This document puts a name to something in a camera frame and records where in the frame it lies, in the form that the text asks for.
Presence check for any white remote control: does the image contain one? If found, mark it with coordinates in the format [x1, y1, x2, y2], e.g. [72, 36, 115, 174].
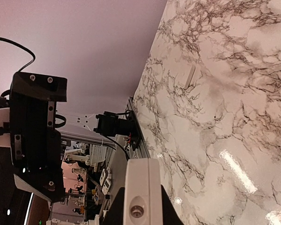
[123, 158, 163, 225]

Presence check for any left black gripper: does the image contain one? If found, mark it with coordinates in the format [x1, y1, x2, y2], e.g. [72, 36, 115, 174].
[9, 72, 67, 203]

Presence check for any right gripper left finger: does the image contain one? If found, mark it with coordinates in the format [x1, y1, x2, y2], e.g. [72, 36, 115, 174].
[103, 187, 125, 225]

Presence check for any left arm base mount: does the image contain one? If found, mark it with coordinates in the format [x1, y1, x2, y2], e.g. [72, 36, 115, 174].
[93, 110, 142, 151]

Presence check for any white battery cover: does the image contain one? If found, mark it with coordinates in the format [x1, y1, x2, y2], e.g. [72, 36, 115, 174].
[175, 64, 196, 89]

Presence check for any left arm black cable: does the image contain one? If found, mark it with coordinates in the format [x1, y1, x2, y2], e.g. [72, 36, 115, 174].
[0, 36, 36, 73]

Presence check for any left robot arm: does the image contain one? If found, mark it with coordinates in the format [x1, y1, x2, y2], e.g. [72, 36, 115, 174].
[0, 72, 67, 203]

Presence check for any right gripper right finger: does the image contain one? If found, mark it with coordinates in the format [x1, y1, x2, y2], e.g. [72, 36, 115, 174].
[161, 185, 184, 225]

